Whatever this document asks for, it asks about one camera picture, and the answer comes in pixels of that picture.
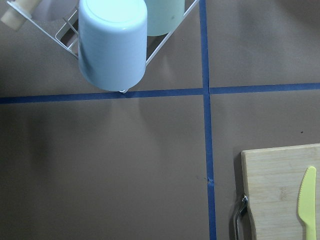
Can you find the light blue cup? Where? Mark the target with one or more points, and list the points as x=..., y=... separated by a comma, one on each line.
x=112, y=42

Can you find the light green cup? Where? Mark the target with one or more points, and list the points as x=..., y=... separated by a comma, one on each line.
x=165, y=17

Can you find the wooden cutting board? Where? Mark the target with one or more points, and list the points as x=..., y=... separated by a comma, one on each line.
x=272, y=180

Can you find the yellow plastic knife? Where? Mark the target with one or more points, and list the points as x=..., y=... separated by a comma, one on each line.
x=306, y=206

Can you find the white wire cup rack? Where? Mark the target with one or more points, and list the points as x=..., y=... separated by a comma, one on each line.
x=36, y=11

